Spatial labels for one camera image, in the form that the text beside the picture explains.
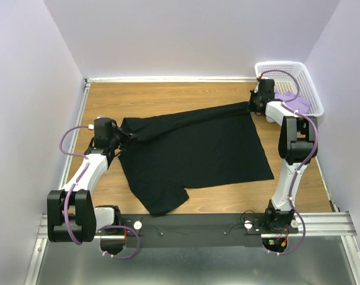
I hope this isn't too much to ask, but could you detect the black t shirt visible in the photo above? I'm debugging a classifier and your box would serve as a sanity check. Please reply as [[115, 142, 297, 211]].
[[119, 102, 273, 215]]

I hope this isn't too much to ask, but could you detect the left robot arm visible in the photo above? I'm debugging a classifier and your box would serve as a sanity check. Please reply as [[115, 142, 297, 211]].
[[47, 118, 134, 245]]

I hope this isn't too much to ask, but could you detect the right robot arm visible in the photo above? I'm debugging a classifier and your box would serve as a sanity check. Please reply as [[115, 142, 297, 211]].
[[249, 90, 318, 233]]

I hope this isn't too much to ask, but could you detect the purple t shirt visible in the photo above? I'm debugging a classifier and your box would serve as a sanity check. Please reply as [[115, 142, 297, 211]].
[[275, 89, 311, 115]]

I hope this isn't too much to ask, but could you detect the white plastic laundry basket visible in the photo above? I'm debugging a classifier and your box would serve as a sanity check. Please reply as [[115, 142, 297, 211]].
[[254, 61, 324, 117]]

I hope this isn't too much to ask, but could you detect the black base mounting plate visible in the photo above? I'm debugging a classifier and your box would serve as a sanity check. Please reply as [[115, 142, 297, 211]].
[[100, 211, 299, 256]]

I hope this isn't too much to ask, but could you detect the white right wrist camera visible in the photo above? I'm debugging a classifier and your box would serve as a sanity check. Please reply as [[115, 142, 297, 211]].
[[257, 77, 275, 95]]

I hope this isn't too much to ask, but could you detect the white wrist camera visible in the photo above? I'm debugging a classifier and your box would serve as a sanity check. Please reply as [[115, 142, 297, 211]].
[[94, 117, 117, 140], [257, 77, 275, 95]]

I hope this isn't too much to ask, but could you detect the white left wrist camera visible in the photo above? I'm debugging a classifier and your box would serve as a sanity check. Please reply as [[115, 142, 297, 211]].
[[94, 117, 117, 140]]

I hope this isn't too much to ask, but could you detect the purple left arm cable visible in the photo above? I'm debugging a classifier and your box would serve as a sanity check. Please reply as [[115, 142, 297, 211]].
[[59, 125, 141, 259]]

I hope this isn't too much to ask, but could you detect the aluminium table frame rail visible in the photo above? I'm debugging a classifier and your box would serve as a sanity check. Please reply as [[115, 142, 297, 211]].
[[24, 77, 358, 285]]

